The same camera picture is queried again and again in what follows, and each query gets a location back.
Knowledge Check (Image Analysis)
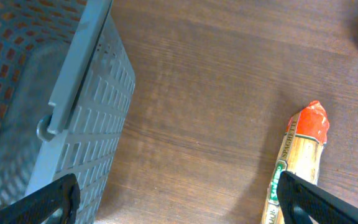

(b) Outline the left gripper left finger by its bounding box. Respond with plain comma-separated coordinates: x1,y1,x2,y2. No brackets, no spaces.
0,174,80,224

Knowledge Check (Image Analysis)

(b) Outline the orange spaghetti packet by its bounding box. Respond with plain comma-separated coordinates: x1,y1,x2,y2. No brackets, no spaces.
260,100,329,224

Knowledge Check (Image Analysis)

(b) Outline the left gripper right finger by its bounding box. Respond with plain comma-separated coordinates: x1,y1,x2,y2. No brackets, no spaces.
277,171,358,224

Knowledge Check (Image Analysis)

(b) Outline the grey plastic mesh basket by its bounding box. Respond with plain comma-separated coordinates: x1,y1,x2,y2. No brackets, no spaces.
0,0,135,223

